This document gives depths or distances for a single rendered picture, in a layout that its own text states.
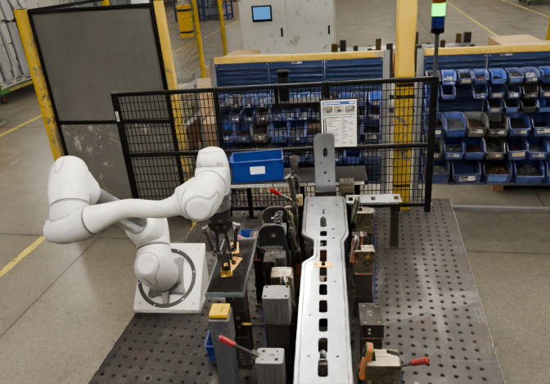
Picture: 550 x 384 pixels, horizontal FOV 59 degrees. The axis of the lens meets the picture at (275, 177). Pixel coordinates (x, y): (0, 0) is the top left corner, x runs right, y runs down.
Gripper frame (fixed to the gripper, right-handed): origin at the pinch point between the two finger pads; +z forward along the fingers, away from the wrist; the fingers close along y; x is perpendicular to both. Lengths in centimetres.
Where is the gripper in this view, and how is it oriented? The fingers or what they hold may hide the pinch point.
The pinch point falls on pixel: (225, 259)
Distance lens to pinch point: 174.5
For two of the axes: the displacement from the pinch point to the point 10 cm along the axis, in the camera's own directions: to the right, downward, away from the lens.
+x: -0.8, -3.9, 9.2
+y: 9.9, -1.0, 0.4
